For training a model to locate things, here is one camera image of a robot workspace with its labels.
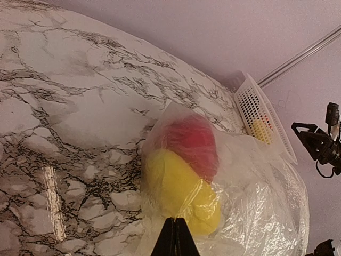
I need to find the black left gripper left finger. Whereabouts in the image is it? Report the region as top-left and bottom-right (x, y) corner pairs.
(151, 218), (175, 256)

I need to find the fake yellow lemon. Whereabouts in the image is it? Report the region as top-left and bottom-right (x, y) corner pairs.
(251, 119), (273, 145)

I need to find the clear zip top bag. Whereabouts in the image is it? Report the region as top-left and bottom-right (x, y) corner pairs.
(137, 103), (309, 255)

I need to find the white perforated plastic basket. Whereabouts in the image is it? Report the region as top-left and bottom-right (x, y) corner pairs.
(234, 74), (298, 164)

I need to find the fake red apple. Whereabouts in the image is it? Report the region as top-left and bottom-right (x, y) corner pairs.
(162, 113), (219, 183)

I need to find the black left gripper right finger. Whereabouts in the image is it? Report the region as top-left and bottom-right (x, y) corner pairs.
(175, 218), (200, 256)

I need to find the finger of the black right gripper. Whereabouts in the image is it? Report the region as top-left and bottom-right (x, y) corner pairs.
(291, 122), (328, 157)

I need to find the fake yellow banana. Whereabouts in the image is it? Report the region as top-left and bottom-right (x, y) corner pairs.
(144, 149), (221, 236)

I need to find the aluminium corner post right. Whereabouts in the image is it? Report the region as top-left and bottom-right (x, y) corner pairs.
(257, 25), (340, 88)

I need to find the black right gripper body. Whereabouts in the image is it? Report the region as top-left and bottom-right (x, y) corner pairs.
(316, 128), (340, 165)

